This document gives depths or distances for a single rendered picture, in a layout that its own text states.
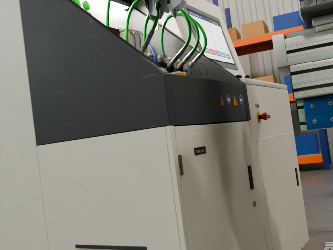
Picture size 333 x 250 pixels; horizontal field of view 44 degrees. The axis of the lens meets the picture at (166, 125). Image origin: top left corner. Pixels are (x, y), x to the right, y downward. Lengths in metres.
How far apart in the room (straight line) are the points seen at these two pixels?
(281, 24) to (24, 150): 5.79
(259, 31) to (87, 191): 5.82
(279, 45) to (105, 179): 0.68
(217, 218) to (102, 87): 0.59
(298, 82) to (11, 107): 1.06
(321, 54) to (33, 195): 1.10
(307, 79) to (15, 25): 1.08
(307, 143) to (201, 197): 5.54
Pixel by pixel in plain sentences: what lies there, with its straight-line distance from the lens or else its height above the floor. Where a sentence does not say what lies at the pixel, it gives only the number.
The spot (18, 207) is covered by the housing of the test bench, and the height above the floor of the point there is 0.57.
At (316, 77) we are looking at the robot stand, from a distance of 1.15.
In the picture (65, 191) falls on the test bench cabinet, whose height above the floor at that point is 0.62.
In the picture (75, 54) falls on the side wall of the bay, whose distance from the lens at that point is 1.45.
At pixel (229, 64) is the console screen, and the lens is 2.42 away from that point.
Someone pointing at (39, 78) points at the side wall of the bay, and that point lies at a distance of 1.57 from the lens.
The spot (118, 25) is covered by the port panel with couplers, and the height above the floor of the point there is 1.32.
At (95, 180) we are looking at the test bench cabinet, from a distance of 1.40.
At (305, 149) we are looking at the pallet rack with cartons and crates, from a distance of 6.83.
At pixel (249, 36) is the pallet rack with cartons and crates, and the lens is 7.01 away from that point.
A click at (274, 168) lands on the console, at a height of 0.54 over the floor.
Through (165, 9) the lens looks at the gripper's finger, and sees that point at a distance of 1.51.
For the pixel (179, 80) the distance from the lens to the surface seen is 1.31.
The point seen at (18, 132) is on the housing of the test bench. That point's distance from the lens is 1.66.
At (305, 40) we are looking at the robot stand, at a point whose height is 0.96.
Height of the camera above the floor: 0.75
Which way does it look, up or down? 2 degrees up
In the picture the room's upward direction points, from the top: 7 degrees counter-clockwise
